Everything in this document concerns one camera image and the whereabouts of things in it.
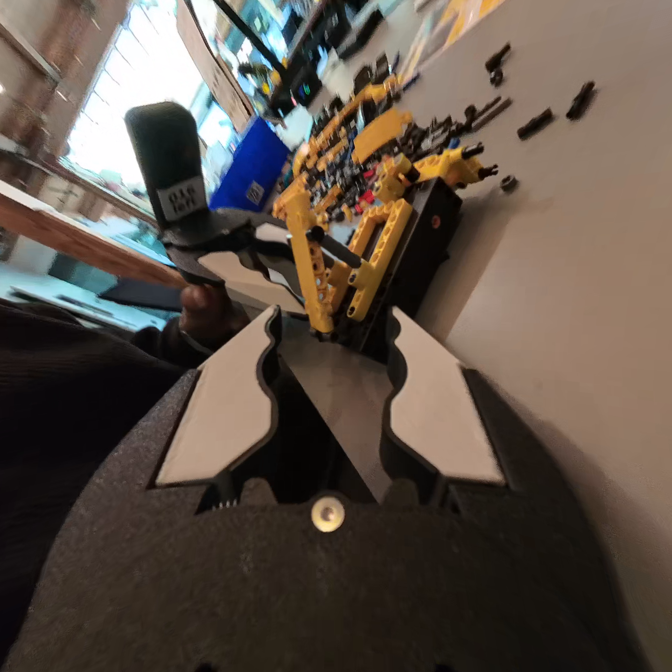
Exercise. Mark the yellow printed sticker sheet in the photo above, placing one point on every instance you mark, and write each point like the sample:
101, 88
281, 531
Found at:
462, 26

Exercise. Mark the scattered black toy pins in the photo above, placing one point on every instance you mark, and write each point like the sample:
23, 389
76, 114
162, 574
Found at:
535, 123

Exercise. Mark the yellow black toy brick assembly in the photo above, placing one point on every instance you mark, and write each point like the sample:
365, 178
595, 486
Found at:
378, 246

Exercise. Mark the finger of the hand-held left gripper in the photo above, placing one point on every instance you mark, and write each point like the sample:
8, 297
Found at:
273, 236
246, 281

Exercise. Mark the blue plastic bin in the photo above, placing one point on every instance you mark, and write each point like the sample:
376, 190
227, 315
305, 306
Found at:
252, 157

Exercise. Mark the pile of toy brick parts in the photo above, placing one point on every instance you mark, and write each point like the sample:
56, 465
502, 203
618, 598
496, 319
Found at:
357, 147

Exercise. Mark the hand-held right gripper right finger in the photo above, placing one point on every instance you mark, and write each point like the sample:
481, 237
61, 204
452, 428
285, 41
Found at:
446, 420

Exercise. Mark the person's left hand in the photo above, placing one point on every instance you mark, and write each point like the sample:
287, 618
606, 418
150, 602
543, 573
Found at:
210, 315

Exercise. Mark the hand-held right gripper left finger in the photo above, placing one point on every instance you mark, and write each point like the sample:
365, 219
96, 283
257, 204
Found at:
220, 414

